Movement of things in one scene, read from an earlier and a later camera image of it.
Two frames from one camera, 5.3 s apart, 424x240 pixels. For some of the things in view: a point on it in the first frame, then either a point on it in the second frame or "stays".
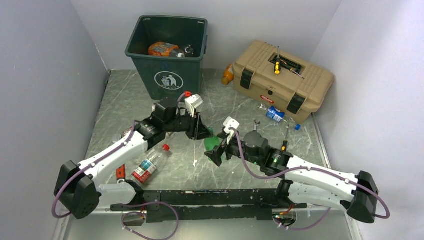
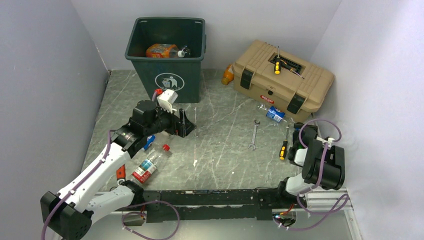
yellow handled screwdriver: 277,63 stays
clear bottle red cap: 143,172 stays
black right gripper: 215,154 -> 299,125
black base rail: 197,205 stays
